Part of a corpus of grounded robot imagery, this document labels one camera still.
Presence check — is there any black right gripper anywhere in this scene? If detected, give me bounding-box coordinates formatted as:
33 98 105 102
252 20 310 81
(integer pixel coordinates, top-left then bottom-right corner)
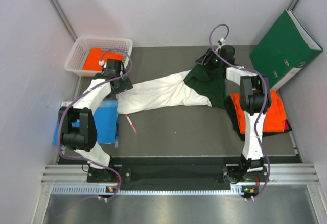
194 48 223 71

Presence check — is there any green lever arch binder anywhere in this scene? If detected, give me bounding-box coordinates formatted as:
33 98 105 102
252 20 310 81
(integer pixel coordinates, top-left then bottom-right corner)
250 10 323 90

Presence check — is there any white and green t shirt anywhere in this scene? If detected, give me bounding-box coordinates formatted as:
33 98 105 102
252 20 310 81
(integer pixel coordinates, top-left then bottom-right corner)
117 65 226 114

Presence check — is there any black t shirt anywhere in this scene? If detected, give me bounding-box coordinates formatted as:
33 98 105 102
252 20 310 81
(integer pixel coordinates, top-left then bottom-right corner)
224 96 284 142

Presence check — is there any orange t shirt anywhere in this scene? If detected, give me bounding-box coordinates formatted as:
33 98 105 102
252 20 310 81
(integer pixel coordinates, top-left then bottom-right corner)
230 91 287 135

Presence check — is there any magenta t shirt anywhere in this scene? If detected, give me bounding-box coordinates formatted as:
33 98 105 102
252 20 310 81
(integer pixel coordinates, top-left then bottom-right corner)
284 119 292 133

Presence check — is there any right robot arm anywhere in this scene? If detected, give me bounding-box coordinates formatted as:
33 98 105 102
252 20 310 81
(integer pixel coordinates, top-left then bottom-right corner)
196 45 271 184

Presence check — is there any aluminium mounting rail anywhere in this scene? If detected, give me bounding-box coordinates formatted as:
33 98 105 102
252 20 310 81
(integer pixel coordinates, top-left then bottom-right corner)
41 163 319 197

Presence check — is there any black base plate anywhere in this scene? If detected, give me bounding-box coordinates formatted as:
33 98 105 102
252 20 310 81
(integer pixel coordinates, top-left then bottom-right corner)
121 165 230 191

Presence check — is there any red and white pen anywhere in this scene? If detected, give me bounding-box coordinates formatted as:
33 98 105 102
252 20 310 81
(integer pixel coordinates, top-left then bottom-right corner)
125 114 137 133

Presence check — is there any orange cloth in basket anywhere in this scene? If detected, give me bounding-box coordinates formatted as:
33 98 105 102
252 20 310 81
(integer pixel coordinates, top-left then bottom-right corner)
82 48 123 71

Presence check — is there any white plastic basket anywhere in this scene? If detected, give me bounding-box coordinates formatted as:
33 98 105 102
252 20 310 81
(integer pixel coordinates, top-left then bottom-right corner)
64 35 133 77

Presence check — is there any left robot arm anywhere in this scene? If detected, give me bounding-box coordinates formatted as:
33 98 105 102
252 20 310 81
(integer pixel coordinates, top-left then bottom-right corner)
57 59 133 183

